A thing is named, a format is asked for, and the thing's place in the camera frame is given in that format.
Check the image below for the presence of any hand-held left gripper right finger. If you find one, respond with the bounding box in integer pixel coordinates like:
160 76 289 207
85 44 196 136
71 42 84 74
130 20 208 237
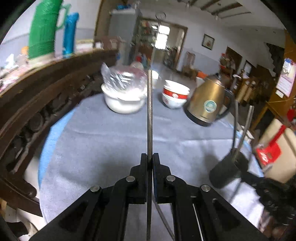
152 153 270 241

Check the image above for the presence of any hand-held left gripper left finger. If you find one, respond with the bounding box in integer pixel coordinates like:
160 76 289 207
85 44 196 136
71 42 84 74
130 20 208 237
30 153 148 241

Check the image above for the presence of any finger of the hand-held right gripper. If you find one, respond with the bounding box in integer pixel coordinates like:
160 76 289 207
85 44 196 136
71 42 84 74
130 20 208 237
240 170 263 185

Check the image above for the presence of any grey perforated metal chopstick holder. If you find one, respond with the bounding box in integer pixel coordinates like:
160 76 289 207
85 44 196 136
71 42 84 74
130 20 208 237
209 149 249 189

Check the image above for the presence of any dark metal chopstick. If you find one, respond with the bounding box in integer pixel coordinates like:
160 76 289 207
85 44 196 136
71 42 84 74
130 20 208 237
154 203 175 240
193 207 205 241
146 70 153 241
232 100 239 150
234 105 254 161

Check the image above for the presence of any cream chair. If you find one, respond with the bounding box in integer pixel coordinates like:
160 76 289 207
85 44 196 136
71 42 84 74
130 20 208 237
258 118 296 184

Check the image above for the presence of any grey tablecloth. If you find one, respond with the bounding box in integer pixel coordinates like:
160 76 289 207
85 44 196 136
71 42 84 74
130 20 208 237
39 88 266 234

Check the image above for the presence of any white ceramic pot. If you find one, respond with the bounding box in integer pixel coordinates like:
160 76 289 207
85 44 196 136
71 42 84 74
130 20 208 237
101 83 148 114

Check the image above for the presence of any white bowl red emblem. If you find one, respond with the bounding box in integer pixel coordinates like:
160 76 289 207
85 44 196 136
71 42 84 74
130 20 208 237
161 91 187 109

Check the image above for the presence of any wooden stair railing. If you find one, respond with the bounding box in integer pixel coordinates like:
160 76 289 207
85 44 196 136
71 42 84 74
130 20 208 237
231 74 276 110

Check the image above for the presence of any gold electric kettle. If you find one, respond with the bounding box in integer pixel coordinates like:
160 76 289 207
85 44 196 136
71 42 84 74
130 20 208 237
184 73 235 127

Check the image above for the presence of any white bowl red band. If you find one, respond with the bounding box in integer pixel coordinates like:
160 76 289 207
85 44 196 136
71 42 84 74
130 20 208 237
162 80 191 99

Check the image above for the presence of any blue table cover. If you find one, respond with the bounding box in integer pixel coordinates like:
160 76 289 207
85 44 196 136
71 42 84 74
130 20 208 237
38 108 77 189

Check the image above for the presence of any clear plastic bag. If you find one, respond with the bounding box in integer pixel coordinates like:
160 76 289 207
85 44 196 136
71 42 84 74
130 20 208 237
100 62 148 93

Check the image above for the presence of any wooden chair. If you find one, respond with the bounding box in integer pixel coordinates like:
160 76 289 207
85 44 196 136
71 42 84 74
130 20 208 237
182 51 196 77

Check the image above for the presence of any dark carved wooden bench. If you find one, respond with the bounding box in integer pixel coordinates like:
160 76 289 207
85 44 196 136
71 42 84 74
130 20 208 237
0 49 119 218

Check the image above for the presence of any grey refrigerator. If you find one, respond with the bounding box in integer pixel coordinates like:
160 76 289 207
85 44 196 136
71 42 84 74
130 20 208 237
108 9 142 66

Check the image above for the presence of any blue thermos bottle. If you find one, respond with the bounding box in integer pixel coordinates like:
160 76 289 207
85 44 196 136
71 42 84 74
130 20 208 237
62 12 79 58

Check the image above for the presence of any green thermos jug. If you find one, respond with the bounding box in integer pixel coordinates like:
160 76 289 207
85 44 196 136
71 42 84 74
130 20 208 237
27 0 71 60

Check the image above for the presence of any wall calendar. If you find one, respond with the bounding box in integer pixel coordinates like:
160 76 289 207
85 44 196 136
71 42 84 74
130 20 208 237
275 58 296 97

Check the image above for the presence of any wooden door frame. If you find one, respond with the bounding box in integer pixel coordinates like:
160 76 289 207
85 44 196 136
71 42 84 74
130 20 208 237
138 19 188 70

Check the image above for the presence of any framed wall picture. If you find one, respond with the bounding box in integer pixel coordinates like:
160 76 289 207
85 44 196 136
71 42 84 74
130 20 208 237
202 34 215 51

